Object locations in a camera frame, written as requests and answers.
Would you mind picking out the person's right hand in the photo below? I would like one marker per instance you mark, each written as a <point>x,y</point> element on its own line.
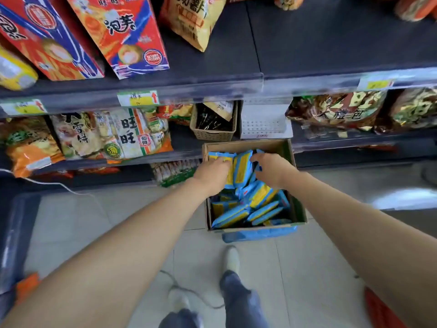
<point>274,170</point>

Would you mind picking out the person's left hand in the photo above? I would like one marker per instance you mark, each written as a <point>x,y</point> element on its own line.
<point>213,175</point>

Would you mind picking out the brown cardboard box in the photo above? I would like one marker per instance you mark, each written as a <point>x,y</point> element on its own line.
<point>239,145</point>

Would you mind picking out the blue wipe packets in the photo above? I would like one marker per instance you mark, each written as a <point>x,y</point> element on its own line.
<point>239,215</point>

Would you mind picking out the dark grey shelf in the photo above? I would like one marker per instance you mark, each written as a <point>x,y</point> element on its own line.
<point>307,37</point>

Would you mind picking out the person's left forearm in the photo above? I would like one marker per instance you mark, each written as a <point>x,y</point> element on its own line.
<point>119,256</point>

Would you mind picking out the person's right forearm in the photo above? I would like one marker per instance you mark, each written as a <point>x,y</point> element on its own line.
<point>358,235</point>

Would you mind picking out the person's right white shoe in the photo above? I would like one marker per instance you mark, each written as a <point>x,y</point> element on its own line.
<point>232,259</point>

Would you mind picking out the person's white shoe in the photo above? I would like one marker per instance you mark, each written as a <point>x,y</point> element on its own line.
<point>178,298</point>
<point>232,259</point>

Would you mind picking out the person's left white shoe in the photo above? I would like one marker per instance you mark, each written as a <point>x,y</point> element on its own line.
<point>178,298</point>

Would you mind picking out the person's right leg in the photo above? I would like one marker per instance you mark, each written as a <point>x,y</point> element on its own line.
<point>242,304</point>

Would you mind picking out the person's leg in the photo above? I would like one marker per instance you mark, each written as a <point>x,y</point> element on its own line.
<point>242,304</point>
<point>181,321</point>

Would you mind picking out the person's left leg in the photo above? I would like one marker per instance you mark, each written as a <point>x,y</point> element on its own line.
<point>181,321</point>

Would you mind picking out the red blue snack box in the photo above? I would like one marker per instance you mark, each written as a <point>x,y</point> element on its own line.
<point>126,34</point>
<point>51,37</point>

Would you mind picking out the green white wafer pack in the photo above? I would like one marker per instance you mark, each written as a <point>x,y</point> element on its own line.
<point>174,174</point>

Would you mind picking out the beige woven basket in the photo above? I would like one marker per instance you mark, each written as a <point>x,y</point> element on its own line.
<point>213,134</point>

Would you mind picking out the white perforated plastic tray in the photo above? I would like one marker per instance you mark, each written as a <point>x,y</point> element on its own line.
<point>263,122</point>

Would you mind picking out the bundle of dark sachets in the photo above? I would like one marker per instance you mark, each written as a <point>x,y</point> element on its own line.
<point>210,121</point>

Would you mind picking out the blue plastic pack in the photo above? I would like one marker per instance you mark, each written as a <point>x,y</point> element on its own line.
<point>256,235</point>

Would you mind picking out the beige sachet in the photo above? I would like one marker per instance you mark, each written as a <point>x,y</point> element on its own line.
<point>222,109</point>

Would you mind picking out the red yellow snack bag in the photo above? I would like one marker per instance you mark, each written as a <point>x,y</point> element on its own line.
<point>177,112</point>

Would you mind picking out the brown gift snack bag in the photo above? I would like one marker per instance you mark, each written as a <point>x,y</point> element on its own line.
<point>338,110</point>
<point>414,109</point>

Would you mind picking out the white rice cracker multipack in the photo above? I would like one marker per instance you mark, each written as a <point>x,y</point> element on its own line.
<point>133,133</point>

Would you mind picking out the green yellow price tag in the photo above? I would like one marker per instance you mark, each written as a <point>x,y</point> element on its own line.
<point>377,84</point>
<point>138,99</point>
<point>24,107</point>

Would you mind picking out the orange red snack packet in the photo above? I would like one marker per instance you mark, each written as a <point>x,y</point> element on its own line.
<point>99,170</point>

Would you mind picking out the beige rice cracker bag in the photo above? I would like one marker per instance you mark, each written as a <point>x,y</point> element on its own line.
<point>78,136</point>

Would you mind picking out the yellow potato chip bag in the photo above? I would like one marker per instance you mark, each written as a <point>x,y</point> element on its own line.
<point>191,20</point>

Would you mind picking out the orange lidded snack jar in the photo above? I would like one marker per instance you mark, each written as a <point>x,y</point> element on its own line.
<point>288,2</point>

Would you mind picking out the red plastic basket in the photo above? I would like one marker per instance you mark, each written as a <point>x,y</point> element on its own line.
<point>379,310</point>

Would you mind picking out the orange green snack bag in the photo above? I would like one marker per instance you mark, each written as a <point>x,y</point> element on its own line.
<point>30,146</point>

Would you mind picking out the orange red snack can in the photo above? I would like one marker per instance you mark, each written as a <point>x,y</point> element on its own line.
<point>414,8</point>

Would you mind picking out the orange object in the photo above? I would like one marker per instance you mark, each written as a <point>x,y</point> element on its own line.
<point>27,286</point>

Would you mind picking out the yellow plastic bottle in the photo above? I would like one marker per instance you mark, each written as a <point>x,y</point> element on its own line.
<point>15,71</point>

